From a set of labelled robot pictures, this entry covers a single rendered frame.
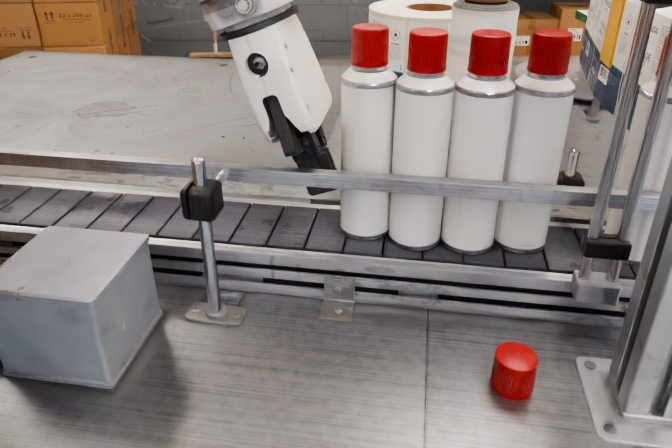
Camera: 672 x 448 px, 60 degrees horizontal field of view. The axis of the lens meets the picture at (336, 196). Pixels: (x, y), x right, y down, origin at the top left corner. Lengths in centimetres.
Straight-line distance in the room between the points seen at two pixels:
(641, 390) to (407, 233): 23
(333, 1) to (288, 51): 444
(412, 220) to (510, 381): 17
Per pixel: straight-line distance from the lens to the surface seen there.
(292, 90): 50
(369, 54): 52
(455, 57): 79
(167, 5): 517
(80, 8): 380
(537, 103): 52
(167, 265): 62
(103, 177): 71
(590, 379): 54
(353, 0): 494
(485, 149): 52
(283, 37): 51
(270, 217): 63
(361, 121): 53
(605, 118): 100
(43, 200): 73
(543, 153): 54
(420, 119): 51
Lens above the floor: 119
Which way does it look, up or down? 27 degrees down
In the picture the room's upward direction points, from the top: straight up
